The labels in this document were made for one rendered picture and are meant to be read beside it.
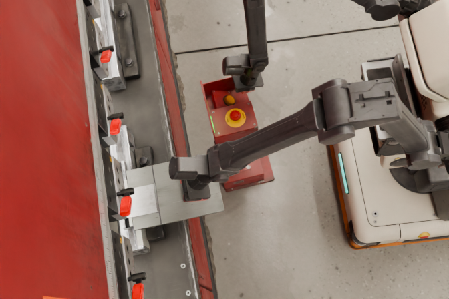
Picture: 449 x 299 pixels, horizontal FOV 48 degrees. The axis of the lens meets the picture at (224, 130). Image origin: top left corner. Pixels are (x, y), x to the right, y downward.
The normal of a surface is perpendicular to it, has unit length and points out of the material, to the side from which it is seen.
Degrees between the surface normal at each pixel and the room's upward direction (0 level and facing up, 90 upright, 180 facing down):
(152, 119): 0
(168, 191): 0
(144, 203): 0
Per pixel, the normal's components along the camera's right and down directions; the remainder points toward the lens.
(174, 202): -0.07, -0.36
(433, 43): -0.72, -0.18
